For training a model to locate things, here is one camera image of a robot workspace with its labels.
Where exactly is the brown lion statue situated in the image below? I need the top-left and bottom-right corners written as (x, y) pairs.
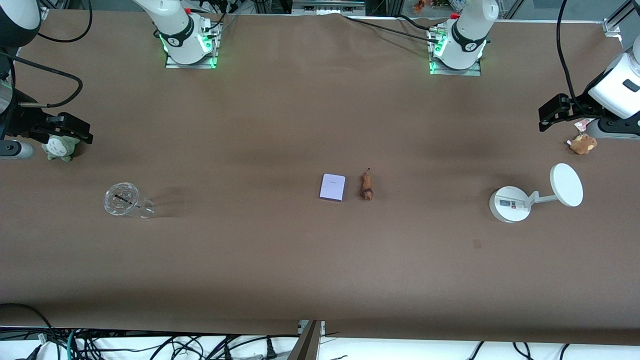
top-left (360, 168), bottom-right (375, 202)

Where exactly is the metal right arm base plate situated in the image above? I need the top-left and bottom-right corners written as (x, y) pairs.
top-left (164, 19), bottom-right (219, 70)

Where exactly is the grey totoro plush toy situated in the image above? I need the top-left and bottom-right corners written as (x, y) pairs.
top-left (41, 134), bottom-right (81, 163)

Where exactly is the aluminium frame rail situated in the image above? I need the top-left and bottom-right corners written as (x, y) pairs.
top-left (292, 0), bottom-right (367, 14)

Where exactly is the lavender card box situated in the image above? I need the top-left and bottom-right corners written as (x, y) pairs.
top-left (319, 173), bottom-right (347, 202)

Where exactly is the brown plush toy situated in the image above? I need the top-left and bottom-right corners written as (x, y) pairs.
top-left (567, 119), bottom-right (598, 155)

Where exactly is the black looped floor cable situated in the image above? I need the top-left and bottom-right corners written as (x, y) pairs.
top-left (0, 302), bottom-right (57, 347)

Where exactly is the clear plastic cup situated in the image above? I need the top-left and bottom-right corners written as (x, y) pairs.
top-left (103, 182), bottom-right (156, 219)

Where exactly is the wooden post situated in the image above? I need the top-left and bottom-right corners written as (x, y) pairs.
top-left (287, 320), bottom-right (324, 360)

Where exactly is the black cable lying on table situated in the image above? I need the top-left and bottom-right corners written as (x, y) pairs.
top-left (342, 13), bottom-right (442, 44)

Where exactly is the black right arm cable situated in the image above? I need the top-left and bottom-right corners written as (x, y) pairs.
top-left (0, 0), bottom-right (94, 109)

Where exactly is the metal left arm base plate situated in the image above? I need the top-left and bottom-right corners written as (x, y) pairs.
top-left (428, 26), bottom-right (483, 77)

